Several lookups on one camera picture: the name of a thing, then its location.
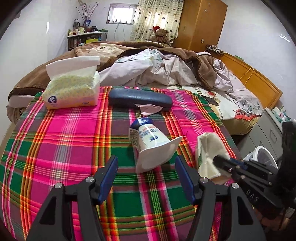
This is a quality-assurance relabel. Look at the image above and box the white paper bag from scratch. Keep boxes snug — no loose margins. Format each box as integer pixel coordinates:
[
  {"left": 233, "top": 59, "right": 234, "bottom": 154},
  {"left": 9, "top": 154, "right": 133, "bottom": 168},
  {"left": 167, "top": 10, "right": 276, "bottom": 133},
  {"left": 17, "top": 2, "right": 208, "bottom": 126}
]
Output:
[{"left": 195, "top": 132, "right": 230, "bottom": 184}]

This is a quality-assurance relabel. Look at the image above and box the white yogurt bottle blue cap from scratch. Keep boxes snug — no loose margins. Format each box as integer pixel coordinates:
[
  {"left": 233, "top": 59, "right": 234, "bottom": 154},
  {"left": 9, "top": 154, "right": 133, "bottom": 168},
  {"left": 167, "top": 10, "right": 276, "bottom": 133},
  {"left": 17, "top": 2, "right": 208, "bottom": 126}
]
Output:
[{"left": 128, "top": 117, "right": 183, "bottom": 174}]

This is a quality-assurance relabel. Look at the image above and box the white trash bin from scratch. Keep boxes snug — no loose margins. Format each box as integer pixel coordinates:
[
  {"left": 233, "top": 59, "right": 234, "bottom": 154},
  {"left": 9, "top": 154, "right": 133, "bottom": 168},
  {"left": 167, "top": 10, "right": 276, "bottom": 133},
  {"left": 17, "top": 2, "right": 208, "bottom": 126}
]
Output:
[{"left": 243, "top": 146, "right": 278, "bottom": 169}]

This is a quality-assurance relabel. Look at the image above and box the person right hand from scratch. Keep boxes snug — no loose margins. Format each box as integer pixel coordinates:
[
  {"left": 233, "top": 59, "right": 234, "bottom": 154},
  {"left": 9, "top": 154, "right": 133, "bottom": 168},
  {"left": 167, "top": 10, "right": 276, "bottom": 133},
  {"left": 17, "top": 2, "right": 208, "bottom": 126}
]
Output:
[{"left": 260, "top": 208, "right": 292, "bottom": 232}]

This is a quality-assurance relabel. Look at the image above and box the floral bed sheet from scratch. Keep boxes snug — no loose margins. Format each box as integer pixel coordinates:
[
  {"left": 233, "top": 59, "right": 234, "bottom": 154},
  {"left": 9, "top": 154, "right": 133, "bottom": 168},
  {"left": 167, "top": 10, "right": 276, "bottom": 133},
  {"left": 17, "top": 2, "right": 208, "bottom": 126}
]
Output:
[{"left": 180, "top": 85, "right": 265, "bottom": 136}]

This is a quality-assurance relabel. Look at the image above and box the grey bedside cabinet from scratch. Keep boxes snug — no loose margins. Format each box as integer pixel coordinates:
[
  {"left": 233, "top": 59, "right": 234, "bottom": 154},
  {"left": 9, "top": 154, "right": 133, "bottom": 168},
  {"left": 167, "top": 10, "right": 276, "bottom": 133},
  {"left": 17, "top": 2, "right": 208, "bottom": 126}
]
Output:
[{"left": 237, "top": 108, "right": 283, "bottom": 160}]

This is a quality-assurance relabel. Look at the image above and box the plaid pink green tablecloth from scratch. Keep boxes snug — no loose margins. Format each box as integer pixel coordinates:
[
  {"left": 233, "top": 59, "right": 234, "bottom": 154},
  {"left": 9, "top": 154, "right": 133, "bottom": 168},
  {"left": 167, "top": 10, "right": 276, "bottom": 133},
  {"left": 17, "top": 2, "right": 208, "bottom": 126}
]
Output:
[{"left": 1, "top": 87, "right": 241, "bottom": 240}]

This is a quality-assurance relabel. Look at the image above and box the wooden headboard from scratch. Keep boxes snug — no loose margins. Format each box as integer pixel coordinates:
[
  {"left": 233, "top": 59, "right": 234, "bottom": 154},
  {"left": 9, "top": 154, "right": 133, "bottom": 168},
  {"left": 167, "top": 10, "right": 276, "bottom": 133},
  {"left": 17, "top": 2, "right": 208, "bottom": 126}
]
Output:
[{"left": 210, "top": 50, "right": 282, "bottom": 108}]

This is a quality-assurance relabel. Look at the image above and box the white paper scrap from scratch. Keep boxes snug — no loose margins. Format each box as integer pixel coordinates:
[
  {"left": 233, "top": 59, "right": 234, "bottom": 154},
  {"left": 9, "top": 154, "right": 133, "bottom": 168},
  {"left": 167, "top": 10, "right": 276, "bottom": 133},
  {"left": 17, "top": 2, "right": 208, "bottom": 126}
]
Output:
[{"left": 135, "top": 104, "right": 163, "bottom": 117}]

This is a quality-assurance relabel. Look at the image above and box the dark blue glasses case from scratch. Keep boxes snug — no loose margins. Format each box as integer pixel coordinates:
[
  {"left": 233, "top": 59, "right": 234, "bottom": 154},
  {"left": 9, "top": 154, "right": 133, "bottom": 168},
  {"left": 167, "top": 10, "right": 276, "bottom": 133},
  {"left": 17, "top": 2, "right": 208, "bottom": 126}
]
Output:
[{"left": 108, "top": 88, "right": 173, "bottom": 111}]

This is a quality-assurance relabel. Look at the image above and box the light floral duvet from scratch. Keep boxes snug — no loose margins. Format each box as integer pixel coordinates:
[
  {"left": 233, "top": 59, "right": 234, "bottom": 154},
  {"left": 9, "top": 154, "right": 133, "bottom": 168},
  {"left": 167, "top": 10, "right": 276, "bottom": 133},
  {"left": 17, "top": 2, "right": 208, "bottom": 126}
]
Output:
[{"left": 99, "top": 49, "right": 264, "bottom": 115}]

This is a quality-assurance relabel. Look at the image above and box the green tissue pack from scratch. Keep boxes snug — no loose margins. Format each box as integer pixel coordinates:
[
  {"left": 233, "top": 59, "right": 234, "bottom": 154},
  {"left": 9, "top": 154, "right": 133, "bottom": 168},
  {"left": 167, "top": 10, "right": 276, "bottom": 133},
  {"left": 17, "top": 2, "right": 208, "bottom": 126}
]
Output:
[{"left": 42, "top": 56, "right": 100, "bottom": 109}]

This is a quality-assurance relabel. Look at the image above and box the brown teddy bear santa hat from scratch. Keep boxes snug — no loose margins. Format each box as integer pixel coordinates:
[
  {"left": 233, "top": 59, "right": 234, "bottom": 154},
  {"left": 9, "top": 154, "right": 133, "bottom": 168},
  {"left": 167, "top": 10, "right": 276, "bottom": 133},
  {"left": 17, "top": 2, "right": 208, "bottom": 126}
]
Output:
[{"left": 150, "top": 26, "right": 169, "bottom": 45}]

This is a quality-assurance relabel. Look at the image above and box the wooden wardrobe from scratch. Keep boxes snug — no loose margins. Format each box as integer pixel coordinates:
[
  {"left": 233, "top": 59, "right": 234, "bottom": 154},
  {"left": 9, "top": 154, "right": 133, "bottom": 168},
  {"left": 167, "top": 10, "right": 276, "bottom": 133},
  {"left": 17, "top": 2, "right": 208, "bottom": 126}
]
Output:
[{"left": 172, "top": 0, "right": 228, "bottom": 52}]

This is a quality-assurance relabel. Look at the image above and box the brown fleece blanket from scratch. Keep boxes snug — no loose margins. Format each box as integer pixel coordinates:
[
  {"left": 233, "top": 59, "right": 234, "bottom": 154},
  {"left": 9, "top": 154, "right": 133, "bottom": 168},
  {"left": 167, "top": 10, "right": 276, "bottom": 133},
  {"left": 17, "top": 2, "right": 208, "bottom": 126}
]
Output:
[{"left": 8, "top": 41, "right": 217, "bottom": 98}]

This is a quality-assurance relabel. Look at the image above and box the patterned window curtain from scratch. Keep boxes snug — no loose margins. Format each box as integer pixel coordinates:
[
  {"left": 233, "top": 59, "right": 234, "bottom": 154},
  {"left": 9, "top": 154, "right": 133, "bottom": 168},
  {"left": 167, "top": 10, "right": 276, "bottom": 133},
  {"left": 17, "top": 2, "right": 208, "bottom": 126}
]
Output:
[{"left": 130, "top": 0, "right": 184, "bottom": 43}]

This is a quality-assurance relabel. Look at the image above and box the small window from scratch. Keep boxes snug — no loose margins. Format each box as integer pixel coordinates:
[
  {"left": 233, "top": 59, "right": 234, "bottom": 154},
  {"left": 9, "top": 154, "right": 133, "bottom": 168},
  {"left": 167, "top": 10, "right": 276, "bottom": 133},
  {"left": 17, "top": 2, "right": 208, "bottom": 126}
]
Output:
[{"left": 106, "top": 4, "right": 137, "bottom": 25}]

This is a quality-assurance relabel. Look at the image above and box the cluttered white shelf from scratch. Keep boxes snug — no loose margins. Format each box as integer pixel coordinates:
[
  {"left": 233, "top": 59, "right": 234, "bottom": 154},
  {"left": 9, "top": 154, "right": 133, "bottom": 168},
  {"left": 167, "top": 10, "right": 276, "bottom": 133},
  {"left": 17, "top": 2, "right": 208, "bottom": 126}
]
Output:
[{"left": 67, "top": 30, "right": 108, "bottom": 51}]

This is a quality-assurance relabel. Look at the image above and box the vase with dry branches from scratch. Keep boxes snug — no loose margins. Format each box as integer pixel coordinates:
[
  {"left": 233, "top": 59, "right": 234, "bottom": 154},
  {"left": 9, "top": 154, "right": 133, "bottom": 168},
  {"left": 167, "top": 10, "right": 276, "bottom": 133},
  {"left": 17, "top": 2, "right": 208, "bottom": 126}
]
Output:
[{"left": 76, "top": 1, "right": 99, "bottom": 28}]

